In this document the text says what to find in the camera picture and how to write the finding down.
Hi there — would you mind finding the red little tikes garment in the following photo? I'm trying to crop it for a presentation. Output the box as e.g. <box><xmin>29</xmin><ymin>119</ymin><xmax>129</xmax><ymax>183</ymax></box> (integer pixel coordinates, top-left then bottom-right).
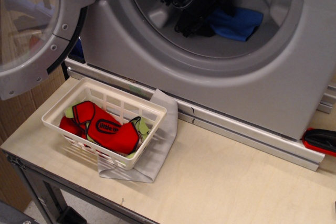
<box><xmin>59</xmin><ymin>100</ymin><xmax>140</xmax><ymax>155</ymax></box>

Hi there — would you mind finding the white plastic laundry basket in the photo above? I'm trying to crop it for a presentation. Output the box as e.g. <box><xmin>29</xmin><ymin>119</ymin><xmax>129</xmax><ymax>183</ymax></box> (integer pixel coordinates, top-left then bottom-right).
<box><xmin>42</xmin><ymin>78</ymin><xmax>166</xmax><ymax>170</ymax></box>

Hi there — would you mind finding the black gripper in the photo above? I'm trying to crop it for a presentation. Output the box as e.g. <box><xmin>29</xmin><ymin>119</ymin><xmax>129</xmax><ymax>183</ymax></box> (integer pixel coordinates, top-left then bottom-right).
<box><xmin>174</xmin><ymin>0</ymin><xmax>236</xmax><ymax>37</ymax></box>

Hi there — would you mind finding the grey folded cloth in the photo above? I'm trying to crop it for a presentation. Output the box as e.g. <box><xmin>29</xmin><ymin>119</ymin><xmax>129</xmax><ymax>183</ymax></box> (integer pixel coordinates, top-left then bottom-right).
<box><xmin>98</xmin><ymin>89</ymin><xmax>178</xmax><ymax>183</ymax></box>

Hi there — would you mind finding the red and black tool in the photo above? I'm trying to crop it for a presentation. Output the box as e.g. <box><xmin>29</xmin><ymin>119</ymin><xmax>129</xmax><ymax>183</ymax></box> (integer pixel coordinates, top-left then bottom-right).
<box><xmin>302</xmin><ymin>128</ymin><xmax>335</xmax><ymax>156</ymax></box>

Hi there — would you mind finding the grey toy washing machine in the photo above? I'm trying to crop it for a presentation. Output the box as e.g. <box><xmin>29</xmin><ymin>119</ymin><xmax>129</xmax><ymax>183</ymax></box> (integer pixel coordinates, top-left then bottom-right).
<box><xmin>81</xmin><ymin>0</ymin><xmax>335</xmax><ymax>139</ymax></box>

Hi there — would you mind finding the metal table frame leg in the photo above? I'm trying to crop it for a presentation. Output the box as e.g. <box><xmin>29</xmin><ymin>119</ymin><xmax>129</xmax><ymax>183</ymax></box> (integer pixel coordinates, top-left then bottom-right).
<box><xmin>5</xmin><ymin>153</ymin><xmax>87</xmax><ymax>223</ymax></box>

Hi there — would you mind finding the aluminium extrusion rail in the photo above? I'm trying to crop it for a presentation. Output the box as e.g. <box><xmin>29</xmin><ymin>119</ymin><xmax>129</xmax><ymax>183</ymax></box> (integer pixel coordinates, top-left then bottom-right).
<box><xmin>65</xmin><ymin>58</ymin><xmax>325</xmax><ymax>171</ymax></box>

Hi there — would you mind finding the blue cloth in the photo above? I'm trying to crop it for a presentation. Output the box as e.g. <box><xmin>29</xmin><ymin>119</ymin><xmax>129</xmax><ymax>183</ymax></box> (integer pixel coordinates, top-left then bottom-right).
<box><xmin>206</xmin><ymin>8</ymin><xmax>264</xmax><ymax>42</ymax></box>

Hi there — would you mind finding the round transparent machine door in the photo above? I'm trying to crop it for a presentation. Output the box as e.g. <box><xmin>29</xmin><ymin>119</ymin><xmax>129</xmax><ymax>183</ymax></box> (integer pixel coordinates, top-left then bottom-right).
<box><xmin>1</xmin><ymin>0</ymin><xmax>96</xmax><ymax>100</ymax></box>

